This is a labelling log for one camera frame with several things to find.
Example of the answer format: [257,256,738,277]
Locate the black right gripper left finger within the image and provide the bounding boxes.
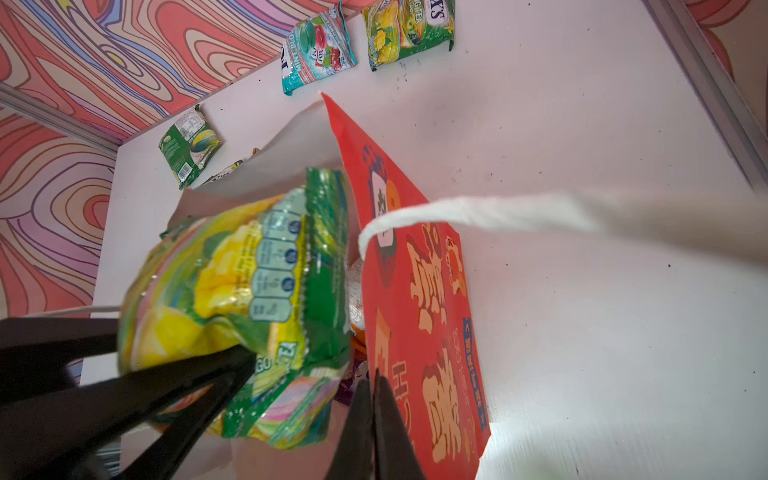
[325,380,374,480]

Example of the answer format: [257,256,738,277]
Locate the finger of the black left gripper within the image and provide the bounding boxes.
[1,347,255,479]
[1,316,118,402]

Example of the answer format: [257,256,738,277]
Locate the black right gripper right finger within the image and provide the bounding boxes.
[373,371,426,480]

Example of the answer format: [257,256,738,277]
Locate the purple snack bag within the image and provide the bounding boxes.
[334,359,369,406]

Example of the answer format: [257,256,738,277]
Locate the red white paper bag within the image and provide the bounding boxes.
[168,96,767,479]

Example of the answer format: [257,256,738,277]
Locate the yellow green mango snack bag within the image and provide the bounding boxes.
[117,168,351,450]

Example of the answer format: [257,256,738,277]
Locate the dark green snack bag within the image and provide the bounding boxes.
[158,104,223,190]

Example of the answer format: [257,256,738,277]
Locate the green spring tea snack bag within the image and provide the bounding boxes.
[201,148,260,186]

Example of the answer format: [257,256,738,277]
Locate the teal mint snack bag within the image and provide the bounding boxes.
[280,1,358,96]

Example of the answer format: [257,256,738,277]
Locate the yellow green lemon snack bag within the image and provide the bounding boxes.
[362,0,455,71]

